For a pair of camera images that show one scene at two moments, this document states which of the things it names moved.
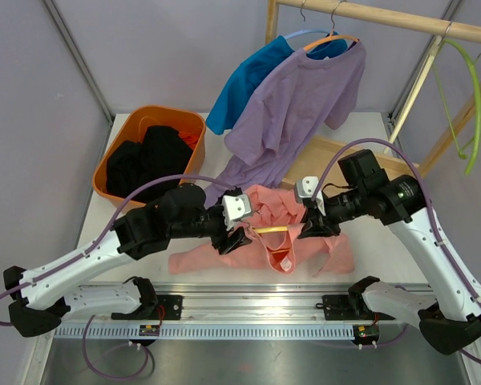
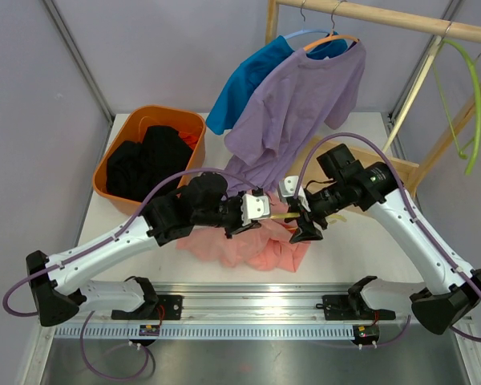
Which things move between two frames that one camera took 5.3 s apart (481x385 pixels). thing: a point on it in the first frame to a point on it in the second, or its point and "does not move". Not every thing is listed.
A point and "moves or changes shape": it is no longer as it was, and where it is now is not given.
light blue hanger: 303,30 does not move
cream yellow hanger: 270,228 to 332,217
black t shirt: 131,167 does not move
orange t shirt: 191,137 does not move
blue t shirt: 247,72 does not move
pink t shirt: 281,253 moves or changes shape
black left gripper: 225,244 to 240,228
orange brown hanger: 332,36 does not move
